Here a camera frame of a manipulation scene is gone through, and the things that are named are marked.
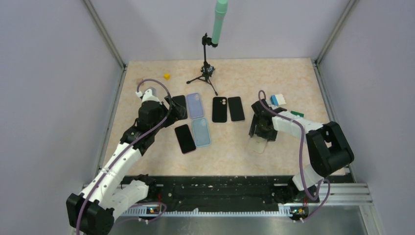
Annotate black smartphone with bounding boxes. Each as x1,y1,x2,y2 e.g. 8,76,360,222
228,96,245,122
172,95,188,120
174,124,196,154

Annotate lilac phone case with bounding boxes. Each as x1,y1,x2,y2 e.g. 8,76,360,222
186,93,205,119

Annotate clear phone case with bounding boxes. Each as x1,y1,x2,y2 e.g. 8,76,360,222
248,136,268,154

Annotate light blue phone case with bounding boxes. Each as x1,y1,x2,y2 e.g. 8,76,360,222
191,117,211,148

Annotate black phone case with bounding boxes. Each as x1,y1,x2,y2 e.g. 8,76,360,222
212,97,228,123

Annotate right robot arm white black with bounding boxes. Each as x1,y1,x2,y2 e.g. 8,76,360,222
249,99,354,202

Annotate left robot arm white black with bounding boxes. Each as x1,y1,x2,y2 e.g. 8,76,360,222
66,96,187,235

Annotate blue white toy block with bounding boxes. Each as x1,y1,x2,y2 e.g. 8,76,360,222
270,94,286,106

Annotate green blue grey block stack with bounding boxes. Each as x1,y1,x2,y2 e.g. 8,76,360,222
290,111,304,118

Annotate black mini tripod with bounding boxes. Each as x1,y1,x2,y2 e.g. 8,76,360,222
186,33,218,96

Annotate mint green microphone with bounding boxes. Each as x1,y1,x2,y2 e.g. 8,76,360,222
211,0,228,47

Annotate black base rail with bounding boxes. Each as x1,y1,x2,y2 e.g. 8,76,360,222
120,174,354,218

